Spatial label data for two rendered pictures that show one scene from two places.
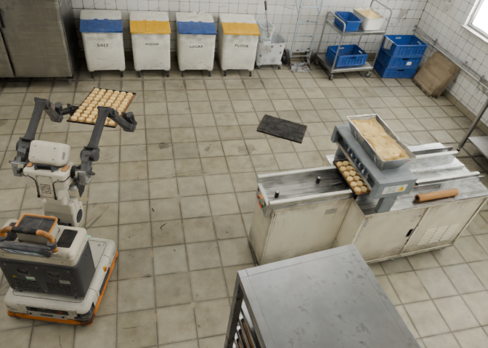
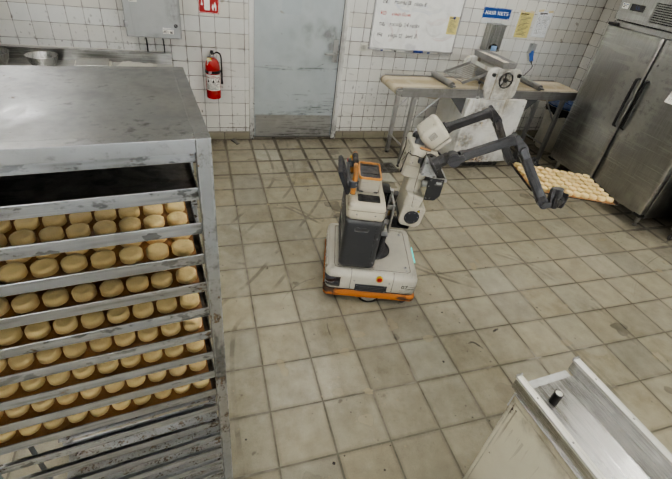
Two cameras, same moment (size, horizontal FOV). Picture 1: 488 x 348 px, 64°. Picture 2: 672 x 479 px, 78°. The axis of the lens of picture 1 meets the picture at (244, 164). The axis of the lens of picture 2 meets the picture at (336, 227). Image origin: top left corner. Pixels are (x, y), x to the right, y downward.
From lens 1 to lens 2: 1.90 m
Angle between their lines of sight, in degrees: 66
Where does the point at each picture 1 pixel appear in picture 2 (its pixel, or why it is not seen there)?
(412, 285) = not seen: outside the picture
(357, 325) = (40, 112)
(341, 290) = (113, 112)
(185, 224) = (491, 371)
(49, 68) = (625, 192)
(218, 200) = not seen: hidden behind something
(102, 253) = (396, 272)
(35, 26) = (651, 141)
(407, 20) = not seen: outside the picture
